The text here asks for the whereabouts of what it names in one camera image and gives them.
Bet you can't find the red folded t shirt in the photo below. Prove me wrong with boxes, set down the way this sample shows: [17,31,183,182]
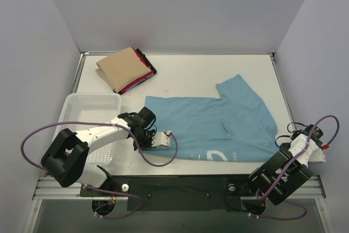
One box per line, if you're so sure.
[122,49,153,92]

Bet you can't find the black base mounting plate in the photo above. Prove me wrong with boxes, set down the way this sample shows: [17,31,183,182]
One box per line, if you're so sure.
[80,175,266,215]

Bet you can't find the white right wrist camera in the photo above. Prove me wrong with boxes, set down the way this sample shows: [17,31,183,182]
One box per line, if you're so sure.
[309,148,326,163]

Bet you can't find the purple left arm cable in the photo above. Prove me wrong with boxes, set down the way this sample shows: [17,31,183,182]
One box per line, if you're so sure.
[21,122,179,219]

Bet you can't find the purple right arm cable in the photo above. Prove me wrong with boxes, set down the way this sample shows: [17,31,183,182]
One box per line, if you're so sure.
[245,115,340,220]

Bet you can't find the aluminium front rail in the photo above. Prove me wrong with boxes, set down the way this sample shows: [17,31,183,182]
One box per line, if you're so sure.
[32,177,93,200]

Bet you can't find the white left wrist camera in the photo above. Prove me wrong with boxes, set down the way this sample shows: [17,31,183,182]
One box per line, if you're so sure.
[151,130,172,148]

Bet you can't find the white perforated plastic basket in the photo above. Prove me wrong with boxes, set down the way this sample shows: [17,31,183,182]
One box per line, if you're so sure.
[58,92,123,167]

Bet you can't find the light blue t shirt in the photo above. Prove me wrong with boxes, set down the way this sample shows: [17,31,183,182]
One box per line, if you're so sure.
[145,75,278,162]

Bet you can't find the beige folded t shirt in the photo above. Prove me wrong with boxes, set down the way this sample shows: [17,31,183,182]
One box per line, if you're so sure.
[95,47,154,94]

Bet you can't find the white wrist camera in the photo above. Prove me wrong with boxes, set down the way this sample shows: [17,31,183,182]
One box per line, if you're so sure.
[309,148,326,163]
[151,130,172,148]

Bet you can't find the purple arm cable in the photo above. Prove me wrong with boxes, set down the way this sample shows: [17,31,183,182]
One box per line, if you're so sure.
[245,115,340,220]
[21,122,179,219]

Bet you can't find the black folded t shirt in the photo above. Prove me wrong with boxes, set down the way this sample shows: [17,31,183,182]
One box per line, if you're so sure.
[117,48,158,96]

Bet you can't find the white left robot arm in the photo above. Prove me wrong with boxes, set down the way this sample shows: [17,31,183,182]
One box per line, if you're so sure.
[41,107,161,196]

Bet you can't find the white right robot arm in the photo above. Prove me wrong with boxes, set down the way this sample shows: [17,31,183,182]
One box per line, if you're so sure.
[243,124,323,205]

